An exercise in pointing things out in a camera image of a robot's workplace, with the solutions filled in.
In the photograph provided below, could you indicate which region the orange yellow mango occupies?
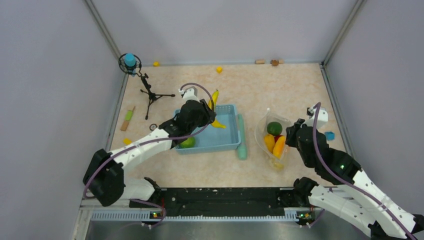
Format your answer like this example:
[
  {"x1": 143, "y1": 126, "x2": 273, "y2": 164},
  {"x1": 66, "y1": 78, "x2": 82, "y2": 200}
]
[{"x1": 272, "y1": 135, "x2": 286, "y2": 159}]

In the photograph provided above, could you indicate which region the red apple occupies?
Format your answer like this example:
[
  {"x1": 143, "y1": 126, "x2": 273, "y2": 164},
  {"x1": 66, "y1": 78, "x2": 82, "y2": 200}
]
[{"x1": 274, "y1": 135, "x2": 282, "y2": 142}]

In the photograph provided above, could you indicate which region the green lime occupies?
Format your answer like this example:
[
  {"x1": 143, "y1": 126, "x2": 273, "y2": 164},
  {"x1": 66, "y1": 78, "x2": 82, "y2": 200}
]
[{"x1": 266, "y1": 121, "x2": 283, "y2": 136}]

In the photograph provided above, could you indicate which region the yellow banana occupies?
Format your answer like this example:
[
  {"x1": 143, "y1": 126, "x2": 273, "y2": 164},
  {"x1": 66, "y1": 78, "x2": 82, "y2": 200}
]
[{"x1": 207, "y1": 89, "x2": 227, "y2": 130}]

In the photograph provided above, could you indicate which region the light blue plastic basket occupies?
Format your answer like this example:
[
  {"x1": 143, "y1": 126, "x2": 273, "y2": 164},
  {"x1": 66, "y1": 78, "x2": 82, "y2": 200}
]
[{"x1": 175, "y1": 104, "x2": 241, "y2": 155}]

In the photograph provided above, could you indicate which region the clear zip top bag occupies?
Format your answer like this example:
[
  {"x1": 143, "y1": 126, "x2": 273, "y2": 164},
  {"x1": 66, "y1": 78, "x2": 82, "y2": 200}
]
[{"x1": 254, "y1": 108, "x2": 292, "y2": 171}]

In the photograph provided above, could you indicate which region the orange potato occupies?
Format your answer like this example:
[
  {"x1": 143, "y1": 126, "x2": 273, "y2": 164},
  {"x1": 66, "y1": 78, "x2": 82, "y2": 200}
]
[{"x1": 263, "y1": 134, "x2": 276, "y2": 153}]

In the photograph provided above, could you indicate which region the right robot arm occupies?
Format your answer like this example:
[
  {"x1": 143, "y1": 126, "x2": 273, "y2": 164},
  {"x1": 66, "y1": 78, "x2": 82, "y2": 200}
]
[{"x1": 285, "y1": 118, "x2": 424, "y2": 240}]

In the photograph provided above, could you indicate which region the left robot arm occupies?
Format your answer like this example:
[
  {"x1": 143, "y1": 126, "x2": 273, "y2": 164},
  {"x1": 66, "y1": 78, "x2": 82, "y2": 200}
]
[{"x1": 83, "y1": 99, "x2": 216, "y2": 207}]

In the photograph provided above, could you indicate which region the blue small block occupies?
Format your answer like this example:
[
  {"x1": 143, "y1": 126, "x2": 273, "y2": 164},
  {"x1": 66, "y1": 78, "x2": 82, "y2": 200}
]
[{"x1": 324, "y1": 131, "x2": 336, "y2": 141}]

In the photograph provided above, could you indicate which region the teal foam roller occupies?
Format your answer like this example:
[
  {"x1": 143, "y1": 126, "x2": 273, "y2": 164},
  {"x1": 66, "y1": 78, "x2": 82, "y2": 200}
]
[{"x1": 236, "y1": 113, "x2": 248, "y2": 160}]

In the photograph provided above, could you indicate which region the green wooden stick toy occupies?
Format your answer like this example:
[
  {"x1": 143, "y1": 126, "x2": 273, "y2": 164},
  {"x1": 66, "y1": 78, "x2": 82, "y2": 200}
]
[{"x1": 120, "y1": 105, "x2": 136, "y2": 132}]

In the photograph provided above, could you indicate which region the yellow block left side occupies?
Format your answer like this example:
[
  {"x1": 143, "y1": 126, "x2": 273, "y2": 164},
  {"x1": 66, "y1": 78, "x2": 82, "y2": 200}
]
[{"x1": 122, "y1": 138, "x2": 132, "y2": 146}]

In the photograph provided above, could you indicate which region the blue microphone on tripod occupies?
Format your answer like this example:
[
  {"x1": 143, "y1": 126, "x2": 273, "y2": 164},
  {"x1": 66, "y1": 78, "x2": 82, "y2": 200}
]
[{"x1": 118, "y1": 53, "x2": 176, "y2": 120}]

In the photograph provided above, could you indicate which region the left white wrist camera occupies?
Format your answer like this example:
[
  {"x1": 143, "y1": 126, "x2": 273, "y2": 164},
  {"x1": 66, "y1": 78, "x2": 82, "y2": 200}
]
[{"x1": 178, "y1": 86, "x2": 200, "y2": 102}]

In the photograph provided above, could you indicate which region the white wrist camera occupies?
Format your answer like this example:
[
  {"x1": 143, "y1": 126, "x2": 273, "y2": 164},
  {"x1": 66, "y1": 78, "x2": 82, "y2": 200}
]
[
  {"x1": 178, "y1": 86, "x2": 200, "y2": 102},
  {"x1": 304, "y1": 106, "x2": 329, "y2": 129}
]

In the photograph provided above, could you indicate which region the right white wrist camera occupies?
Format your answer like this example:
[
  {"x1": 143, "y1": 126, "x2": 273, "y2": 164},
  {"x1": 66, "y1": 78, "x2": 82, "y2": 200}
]
[{"x1": 304, "y1": 106, "x2": 329, "y2": 129}]

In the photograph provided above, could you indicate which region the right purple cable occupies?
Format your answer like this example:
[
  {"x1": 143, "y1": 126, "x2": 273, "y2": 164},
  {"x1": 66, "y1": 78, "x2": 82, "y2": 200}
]
[{"x1": 312, "y1": 102, "x2": 418, "y2": 240}]

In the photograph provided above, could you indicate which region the brown nut at wall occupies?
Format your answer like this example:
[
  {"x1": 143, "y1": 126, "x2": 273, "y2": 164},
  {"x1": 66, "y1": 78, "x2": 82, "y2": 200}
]
[{"x1": 270, "y1": 59, "x2": 280, "y2": 67}]

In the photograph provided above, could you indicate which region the cork at wall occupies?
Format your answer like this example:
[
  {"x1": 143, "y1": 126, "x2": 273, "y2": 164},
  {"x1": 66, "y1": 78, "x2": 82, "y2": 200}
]
[{"x1": 255, "y1": 59, "x2": 266, "y2": 65}]

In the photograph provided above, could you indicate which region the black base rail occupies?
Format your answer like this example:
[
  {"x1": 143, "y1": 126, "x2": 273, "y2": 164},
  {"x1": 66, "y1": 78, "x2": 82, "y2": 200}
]
[{"x1": 149, "y1": 187, "x2": 311, "y2": 217}]

